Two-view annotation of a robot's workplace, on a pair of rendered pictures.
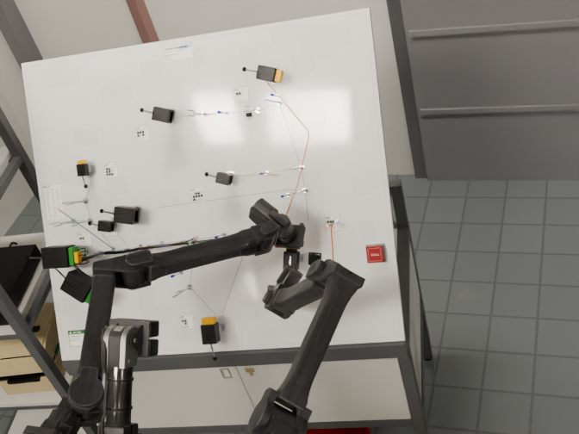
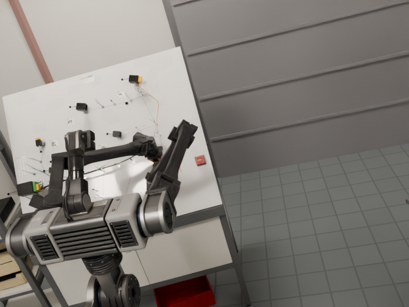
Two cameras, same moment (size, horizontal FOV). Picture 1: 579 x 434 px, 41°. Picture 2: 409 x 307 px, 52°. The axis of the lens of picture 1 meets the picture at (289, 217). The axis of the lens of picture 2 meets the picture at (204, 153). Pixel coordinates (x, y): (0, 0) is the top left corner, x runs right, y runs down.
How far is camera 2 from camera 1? 0.78 m
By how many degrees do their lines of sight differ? 19
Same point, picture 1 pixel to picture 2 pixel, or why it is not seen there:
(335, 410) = (190, 264)
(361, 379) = (202, 238)
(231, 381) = (130, 254)
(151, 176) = not seen: hidden behind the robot
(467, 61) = (229, 109)
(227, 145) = (116, 120)
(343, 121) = (174, 99)
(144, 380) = (80, 264)
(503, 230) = (262, 190)
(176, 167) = not seen: hidden behind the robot
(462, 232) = (241, 195)
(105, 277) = (58, 159)
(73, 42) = not seen: hidden behind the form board
